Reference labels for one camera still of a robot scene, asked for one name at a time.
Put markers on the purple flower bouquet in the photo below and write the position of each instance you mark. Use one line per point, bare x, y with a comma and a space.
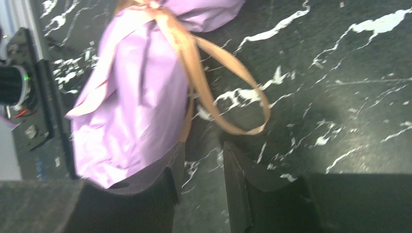
131, 110

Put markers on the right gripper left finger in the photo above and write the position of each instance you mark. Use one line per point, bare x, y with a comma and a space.
143, 203

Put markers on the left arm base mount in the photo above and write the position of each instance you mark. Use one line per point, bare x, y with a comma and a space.
30, 102

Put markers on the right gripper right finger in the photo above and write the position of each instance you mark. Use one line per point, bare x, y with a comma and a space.
261, 202

